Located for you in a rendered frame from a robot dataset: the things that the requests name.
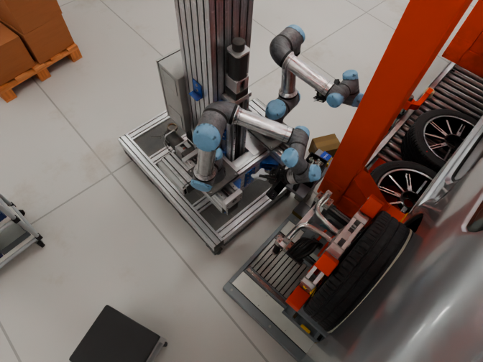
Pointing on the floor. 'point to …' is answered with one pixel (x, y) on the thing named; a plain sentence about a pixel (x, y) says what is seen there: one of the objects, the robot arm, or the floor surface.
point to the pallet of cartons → (31, 42)
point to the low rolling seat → (118, 340)
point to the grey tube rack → (14, 232)
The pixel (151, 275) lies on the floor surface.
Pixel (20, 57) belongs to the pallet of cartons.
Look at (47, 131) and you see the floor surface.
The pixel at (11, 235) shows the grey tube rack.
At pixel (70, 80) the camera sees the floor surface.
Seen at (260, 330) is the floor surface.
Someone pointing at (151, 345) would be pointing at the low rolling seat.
